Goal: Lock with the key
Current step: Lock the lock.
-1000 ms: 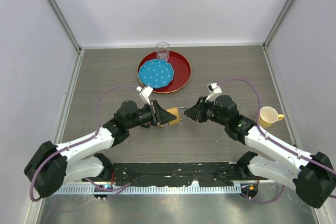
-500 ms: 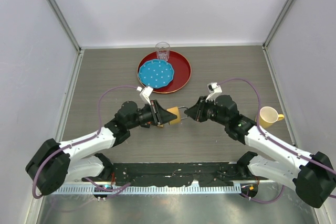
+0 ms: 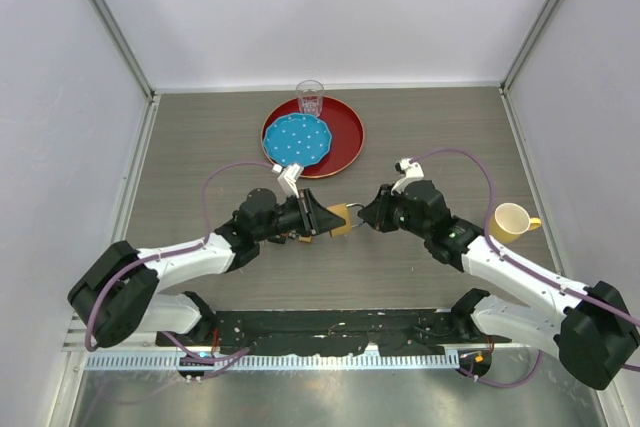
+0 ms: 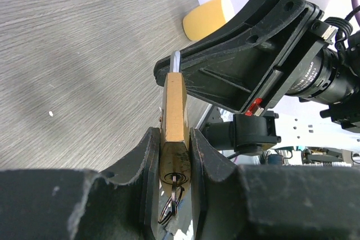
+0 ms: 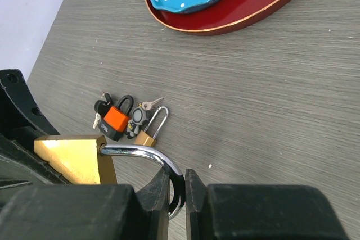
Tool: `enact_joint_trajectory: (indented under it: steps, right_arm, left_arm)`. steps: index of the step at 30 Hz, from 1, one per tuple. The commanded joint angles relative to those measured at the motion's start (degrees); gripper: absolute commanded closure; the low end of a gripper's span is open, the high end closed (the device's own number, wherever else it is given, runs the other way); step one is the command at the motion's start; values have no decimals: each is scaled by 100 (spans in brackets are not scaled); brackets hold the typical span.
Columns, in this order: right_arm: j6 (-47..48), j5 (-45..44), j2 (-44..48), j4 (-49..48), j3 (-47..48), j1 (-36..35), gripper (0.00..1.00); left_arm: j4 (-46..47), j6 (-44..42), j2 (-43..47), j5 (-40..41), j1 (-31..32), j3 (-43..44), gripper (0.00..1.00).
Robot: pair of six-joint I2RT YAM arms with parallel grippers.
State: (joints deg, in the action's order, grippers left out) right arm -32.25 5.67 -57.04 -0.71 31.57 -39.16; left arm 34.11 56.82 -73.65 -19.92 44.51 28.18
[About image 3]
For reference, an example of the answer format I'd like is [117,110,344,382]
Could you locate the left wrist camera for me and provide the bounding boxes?
[271,163,304,198]

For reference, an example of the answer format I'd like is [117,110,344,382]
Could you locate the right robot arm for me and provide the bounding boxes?
[358,180,639,390]

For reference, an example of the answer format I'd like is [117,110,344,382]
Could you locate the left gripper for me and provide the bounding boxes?
[257,189,346,243]

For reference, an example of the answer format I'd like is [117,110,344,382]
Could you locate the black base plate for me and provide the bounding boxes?
[154,307,514,356]

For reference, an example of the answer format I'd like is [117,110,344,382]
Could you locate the blue dotted plate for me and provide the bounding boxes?
[262,113,332,168]

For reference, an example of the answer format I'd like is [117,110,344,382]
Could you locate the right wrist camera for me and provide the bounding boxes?
[392,158,424,194]

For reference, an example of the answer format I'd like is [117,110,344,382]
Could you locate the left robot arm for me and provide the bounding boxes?
[67,189,346,350]

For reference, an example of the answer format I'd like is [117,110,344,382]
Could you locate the slotted cable duct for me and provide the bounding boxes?
[85,349,460,372]

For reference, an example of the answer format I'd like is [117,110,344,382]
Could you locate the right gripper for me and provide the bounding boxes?
[354,184,429,241]

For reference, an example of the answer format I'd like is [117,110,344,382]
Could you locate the yellow cream mug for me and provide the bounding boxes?
[489,203,542,244]

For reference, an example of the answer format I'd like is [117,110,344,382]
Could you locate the clear plastic cup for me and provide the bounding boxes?
[296,79,324,117]

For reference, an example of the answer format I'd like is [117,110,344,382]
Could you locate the red round tray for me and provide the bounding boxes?
[261,97,365,179]

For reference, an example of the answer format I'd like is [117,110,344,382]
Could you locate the large brass padlock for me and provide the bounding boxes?
[327,201,366,239]

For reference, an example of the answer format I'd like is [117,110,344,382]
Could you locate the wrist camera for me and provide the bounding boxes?
[271,163,304,198]
[392,158,424,194]

